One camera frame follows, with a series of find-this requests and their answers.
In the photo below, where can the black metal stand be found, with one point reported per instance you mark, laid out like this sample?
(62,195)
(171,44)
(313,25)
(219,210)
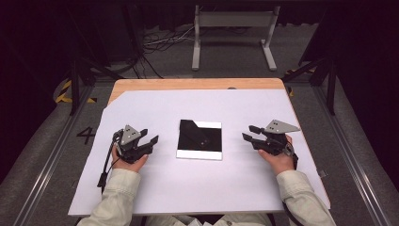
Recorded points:
(74,84)
(331,91)

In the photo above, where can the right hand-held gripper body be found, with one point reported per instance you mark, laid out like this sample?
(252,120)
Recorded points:
(277,127)

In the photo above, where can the yellow black floor tape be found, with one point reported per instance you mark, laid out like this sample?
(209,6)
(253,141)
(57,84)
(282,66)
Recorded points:
(64,91)

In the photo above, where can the person's left hand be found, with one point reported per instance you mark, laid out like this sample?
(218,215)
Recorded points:
(133,166)

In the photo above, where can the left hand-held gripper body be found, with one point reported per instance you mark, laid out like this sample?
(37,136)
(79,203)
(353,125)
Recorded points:
(130,135)

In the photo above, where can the person's right hand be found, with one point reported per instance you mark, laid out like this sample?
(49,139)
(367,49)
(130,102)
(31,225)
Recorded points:
(280,163)

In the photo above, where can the black glossy panel silver edges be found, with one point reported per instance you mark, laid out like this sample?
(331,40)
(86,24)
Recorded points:
(200,141)

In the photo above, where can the grey metal stand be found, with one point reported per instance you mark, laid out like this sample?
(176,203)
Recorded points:
(233,19)

